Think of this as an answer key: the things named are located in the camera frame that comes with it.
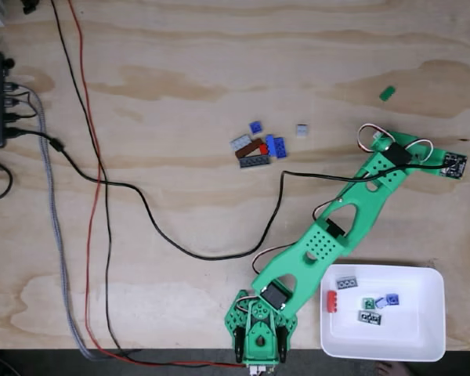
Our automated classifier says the camera circuit board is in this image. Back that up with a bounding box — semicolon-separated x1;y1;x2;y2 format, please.
440;152;469;181

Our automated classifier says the dark grey long lego brick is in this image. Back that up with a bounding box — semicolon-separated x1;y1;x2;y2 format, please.
238;154;273;170

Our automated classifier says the white plastic bin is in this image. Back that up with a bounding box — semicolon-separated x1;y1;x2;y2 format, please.
320;263;447;362

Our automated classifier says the thick black USB cable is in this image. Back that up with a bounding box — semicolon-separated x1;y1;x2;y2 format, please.
3;127;447;262

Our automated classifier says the thin black cable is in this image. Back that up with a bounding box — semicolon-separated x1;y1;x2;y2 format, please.
50;0;244;367

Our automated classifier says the white servo cable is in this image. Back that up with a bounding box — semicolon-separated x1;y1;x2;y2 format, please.
405;139;434;161
356;123;395;154

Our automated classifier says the thin red cable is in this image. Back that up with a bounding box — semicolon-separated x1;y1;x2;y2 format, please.
68;0;248;369

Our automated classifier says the person's foot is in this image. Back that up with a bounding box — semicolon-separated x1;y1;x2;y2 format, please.
375;360;407;376

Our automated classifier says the brown long lego brick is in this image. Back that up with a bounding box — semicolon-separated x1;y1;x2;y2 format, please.
234;137;266;159

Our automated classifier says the short black USB cable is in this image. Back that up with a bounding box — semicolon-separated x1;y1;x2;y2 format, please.
5;89;39;121

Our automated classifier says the grey braided cable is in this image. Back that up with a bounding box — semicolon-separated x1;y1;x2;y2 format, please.
7;81;103;361

